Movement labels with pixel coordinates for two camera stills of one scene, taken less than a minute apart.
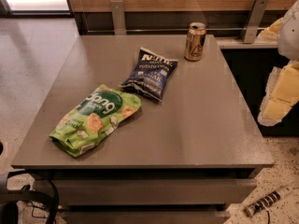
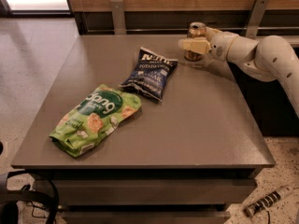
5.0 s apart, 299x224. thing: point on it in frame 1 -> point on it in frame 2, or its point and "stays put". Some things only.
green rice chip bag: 99,113 stays put
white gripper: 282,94 -> 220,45
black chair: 9,198 stays put
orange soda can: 195,41 stays put
